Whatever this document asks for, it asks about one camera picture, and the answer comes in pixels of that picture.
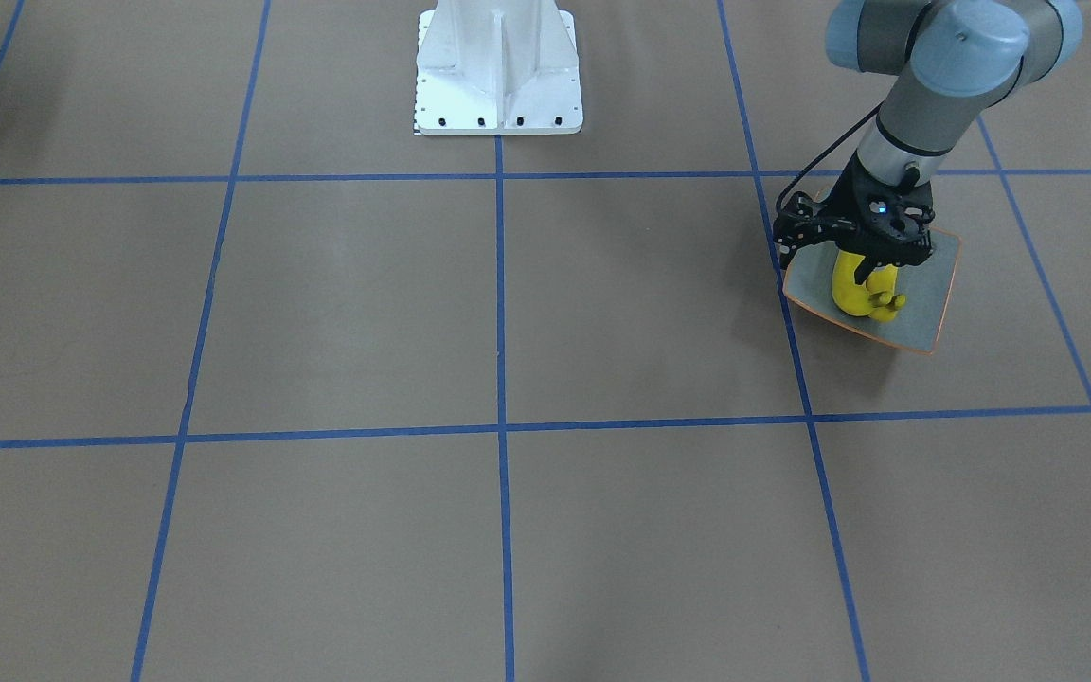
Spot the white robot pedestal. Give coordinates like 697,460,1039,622
413,1,584,135

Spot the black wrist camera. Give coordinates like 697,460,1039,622
772,191,858,271

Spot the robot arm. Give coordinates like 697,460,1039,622
824,1,1086,280

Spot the yellow banana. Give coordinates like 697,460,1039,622
831,251,876,316
865,266,906,323

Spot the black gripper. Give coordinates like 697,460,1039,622
824,153,935,271

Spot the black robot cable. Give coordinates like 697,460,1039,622
778,104,883,219

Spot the grey square plate orange rim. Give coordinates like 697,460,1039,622
783,228,961,355

